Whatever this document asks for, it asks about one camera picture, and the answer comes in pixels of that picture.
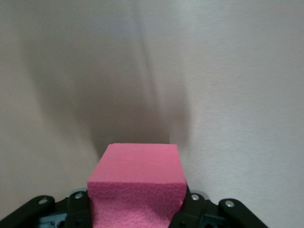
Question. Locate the deep pink foam cube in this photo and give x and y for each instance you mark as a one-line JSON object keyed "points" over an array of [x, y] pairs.
{"points": [[137, 171]]}

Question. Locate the table cover sheet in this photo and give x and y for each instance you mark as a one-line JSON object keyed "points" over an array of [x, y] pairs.
{"points": [[237, 71]]}

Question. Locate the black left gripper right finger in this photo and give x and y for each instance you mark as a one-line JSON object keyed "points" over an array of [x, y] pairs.
{"points": [[194, 211]]}

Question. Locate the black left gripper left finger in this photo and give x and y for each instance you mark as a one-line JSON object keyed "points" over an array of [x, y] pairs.
{"points": [[76, 211]]}

